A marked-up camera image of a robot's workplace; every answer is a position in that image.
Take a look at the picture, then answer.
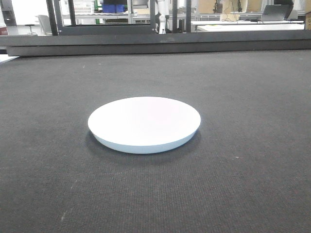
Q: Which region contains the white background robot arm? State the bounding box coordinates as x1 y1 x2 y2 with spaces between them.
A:
155 0 170 34

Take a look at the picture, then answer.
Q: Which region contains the white round shallow plate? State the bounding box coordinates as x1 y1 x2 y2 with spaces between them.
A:
87 97 201 154

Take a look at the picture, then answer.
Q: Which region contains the dark grey carpet mat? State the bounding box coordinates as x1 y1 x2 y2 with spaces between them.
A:
0 50 311 233

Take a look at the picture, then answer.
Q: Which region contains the blue storage bin on rack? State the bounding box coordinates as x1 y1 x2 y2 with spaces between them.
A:
102 4 127 13

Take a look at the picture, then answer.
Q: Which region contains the white background table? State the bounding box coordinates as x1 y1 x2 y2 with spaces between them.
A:
191 20 305 32

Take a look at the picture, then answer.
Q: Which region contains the grey office chair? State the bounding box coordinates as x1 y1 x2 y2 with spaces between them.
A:
35 15 52 36

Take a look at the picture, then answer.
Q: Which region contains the black round stool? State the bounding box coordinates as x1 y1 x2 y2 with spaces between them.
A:
24 24 36 35

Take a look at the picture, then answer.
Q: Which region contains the grey laptop on table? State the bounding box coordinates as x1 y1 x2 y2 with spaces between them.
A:
260 5 289 21

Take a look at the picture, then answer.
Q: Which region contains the black metal frame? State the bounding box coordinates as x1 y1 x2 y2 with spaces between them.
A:
46 0 191 36

